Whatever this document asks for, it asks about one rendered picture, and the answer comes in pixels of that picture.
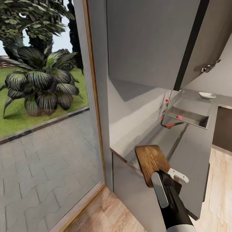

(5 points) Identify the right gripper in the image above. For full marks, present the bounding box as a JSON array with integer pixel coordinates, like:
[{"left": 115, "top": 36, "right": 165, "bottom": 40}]
[{"left": 171, "top": 178, "right": 182, "bottom": 195}]

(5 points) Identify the cutting board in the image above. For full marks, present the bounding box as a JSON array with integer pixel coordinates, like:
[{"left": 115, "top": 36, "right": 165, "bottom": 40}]
[{"left": 135, "top": 145, "right": 179, "bottom": 188}]

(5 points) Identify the parer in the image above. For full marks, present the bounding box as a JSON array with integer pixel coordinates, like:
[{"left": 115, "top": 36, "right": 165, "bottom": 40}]
[{"left": 165, "top": 122, "right": 183, "bottom": 127}]

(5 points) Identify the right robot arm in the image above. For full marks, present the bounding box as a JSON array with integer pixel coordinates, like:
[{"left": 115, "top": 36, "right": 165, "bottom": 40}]
[{"left": 151, "top": 168, "right": 197, "bottom": 232}]

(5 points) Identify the bowl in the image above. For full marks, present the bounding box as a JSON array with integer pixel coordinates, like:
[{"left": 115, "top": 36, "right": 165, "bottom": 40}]
[{"left": 199, "top": 92, "right": 216, "bottom": 99}]

